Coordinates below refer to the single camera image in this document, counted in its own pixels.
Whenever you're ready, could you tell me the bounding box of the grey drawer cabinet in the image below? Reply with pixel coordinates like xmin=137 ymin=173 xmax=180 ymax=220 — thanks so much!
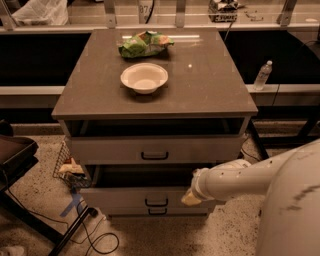
xmin=51 ymin=27 xmax=259 ymax=219

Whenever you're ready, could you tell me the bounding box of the black stand leg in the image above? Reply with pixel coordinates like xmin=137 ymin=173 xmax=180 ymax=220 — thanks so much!
xmin=248 ymin=120 xmax=269 ymax=160

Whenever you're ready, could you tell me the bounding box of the green chip bag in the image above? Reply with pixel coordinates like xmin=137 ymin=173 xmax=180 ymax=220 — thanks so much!
xmin=118 ymin=31 xmax=174 ymax=58

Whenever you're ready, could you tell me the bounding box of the clear plastic water bottle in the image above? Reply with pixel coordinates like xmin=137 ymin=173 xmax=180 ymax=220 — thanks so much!
xmin=253 ymin=60 xmax=273 ymax=91

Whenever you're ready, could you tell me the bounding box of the dark chair at left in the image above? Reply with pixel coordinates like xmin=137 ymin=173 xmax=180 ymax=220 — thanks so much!
xmin=0 ymin=120 xmax=94 ymax=256

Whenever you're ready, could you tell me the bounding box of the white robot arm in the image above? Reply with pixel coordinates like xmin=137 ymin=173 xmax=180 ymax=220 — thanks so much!
xmin=182 ymin=139 xmax=320 ymax=256

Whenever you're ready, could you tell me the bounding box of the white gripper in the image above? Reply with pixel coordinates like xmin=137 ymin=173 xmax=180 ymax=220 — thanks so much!
xmin=181 ymin=168 xmax=214 ymax=206

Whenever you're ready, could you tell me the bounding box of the white paper bowl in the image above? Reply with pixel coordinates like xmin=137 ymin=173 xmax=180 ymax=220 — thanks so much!
xmin=120 ymin=63 xmax=168 ymax=94

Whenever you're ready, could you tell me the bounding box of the small box on shelf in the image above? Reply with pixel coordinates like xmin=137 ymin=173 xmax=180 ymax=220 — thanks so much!
xmin=208 ymin=0 xmax=238 ymax=23

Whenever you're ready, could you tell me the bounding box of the grey drawer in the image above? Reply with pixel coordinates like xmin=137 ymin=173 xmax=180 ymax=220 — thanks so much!
xmin=101 ymin=207 xmax=213 ymax=217
xmin=81 ymin=164 xmax=223 ymax=215
xmin=66 ymin=135 xmax=244 ymax=165

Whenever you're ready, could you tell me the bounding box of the wire basket with items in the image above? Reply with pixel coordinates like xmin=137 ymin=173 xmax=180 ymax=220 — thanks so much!
xmin=53 ymin=142 xmax=91 ymax=190

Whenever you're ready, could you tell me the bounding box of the black floor cable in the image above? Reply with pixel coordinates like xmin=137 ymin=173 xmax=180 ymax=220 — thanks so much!
xmin=3 ymin=196 xmax=121 ymax=256

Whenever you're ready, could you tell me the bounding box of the white plastic bag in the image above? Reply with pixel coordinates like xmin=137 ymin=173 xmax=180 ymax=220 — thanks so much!
xmin=12 ymin=0 xmax=68 ymax=26

